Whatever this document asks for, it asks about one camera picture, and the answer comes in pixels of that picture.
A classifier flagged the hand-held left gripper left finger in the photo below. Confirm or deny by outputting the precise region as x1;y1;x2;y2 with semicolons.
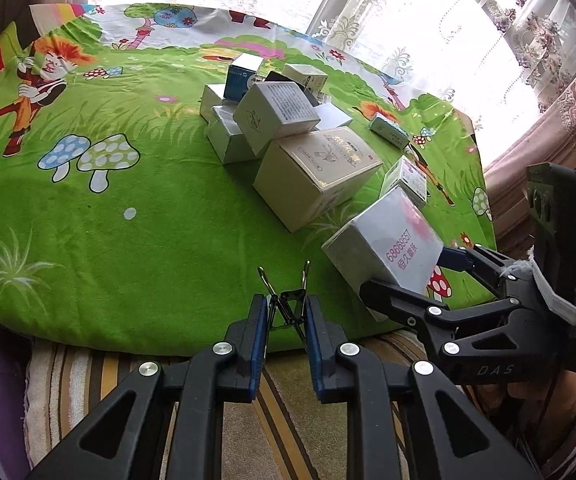
28;294;269;480

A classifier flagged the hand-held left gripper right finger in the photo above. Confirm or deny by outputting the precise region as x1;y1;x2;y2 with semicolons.
305;295;539;480

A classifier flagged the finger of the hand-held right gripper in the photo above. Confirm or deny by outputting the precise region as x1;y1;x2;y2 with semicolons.
439;243;536;306
359;279;521;367

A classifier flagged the black metal binder clip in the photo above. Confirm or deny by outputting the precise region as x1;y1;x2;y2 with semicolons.
258;260;312;330

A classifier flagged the white box with pink flower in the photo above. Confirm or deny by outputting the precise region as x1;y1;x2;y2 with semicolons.
321;185;445;322

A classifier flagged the small teal and white box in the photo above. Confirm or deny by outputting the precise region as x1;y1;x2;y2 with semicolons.
369;112;411;150

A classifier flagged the white and blue medicine box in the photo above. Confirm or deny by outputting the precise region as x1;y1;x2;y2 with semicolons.
223;53;265;102

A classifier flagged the person's right hand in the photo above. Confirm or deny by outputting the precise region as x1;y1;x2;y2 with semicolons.
505;372;576;476

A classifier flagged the brown striped cloth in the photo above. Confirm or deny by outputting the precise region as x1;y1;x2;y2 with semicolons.
24;329;521;480

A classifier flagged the white box with green print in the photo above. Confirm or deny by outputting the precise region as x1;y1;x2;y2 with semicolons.
379;155;429;209

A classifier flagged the large beige box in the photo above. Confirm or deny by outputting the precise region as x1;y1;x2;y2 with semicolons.
253;127;385;234

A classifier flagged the green cartoon printed blanket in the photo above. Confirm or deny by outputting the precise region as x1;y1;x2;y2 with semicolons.
0;2;495;359

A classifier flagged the flat white box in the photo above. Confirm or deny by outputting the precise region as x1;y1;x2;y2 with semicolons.
312;102;354;131

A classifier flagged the white box with black text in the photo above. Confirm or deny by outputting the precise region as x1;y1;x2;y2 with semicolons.
232;81;322;157

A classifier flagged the small cream box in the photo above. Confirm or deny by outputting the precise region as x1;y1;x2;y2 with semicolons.
281;63;329;97

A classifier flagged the white lace curtain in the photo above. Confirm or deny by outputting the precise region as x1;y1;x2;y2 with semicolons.
86;0;576;163

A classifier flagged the white cloth strap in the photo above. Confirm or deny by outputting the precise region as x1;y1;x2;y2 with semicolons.
504;252;576;322

